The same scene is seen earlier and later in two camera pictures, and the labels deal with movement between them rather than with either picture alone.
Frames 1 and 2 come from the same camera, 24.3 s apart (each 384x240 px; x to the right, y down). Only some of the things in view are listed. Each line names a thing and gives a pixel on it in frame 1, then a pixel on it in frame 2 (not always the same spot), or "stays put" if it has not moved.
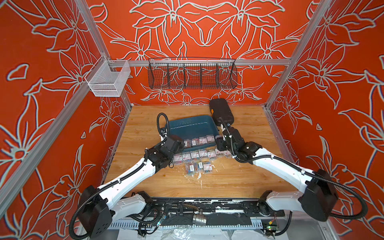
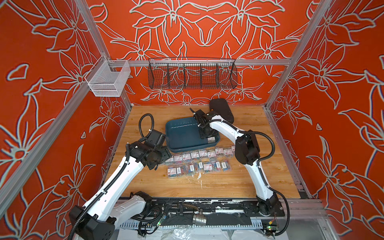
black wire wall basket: [192, 73] stays put
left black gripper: [158, 147] → [166, 154]
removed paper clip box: [178, 159] stays put
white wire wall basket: [108, 78] stays put
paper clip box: [202, 140] → [171, 171]
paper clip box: [207, 167] → [218, 167]
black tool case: [220, 111] stays put
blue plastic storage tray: [190, 127] stays put
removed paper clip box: [203, 154] stays put
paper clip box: [210, 138] stays put
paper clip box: [219, 153] stays put
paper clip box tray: [198, 166] → [208, 168]
